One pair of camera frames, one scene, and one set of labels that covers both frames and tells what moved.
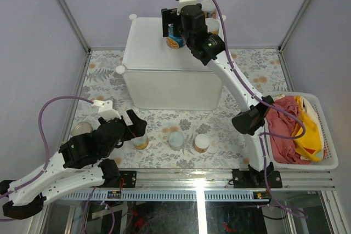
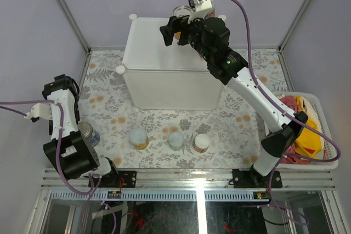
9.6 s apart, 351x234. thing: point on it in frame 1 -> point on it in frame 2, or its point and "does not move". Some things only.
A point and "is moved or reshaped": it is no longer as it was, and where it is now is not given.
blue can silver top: (80, 127) does not move
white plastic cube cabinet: (163, 78) does not move
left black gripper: (139, 128) -> (77, 115)
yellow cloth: (311, 146) does not move
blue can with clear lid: (173, 42) is moved or reshaped
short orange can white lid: (202, 142) does not move
